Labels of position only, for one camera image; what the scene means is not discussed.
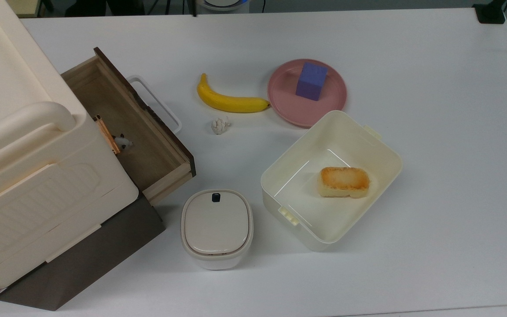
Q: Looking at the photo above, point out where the white ball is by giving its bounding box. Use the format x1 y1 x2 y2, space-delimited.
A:
211 116 231 136

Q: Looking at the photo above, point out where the yellow toy banana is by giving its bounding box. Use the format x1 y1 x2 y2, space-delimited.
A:
197 73 272 114

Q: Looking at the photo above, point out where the wooden drawer with dark front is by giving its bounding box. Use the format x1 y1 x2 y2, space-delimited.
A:
61 47 197 206

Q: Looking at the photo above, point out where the white loop drawer handle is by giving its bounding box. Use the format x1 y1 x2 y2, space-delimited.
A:
127 76 183 134

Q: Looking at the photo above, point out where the small white black toy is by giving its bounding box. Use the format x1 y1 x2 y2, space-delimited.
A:
115 133 134 151

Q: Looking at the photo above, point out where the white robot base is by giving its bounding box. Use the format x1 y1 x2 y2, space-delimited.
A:
196 0 250 14

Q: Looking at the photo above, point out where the toasted bread toy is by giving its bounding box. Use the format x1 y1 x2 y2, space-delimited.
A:
318 166 370 199

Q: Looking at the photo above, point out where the pink round plate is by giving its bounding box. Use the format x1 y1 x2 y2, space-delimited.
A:
267 59 348 129

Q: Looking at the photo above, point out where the cream plastic open bin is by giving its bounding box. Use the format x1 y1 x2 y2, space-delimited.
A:
261 110 403 252

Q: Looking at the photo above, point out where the small white lidded trash can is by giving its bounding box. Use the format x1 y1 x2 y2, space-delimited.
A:
180 189 254 270

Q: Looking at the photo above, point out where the purple cube block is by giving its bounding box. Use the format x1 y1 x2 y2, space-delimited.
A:
296 62 328 102

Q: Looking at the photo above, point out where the cream plastic storage cabinet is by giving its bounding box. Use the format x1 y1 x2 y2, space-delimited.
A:
0 0 140 289

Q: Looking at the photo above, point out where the tan background furniture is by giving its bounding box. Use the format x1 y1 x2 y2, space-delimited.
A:
6 0 54 17

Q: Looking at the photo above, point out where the black table clamp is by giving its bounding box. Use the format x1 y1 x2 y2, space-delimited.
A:
473 0 507 25

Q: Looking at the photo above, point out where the copper cabinet handle strip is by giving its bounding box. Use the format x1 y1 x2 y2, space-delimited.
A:
94 114 121 155

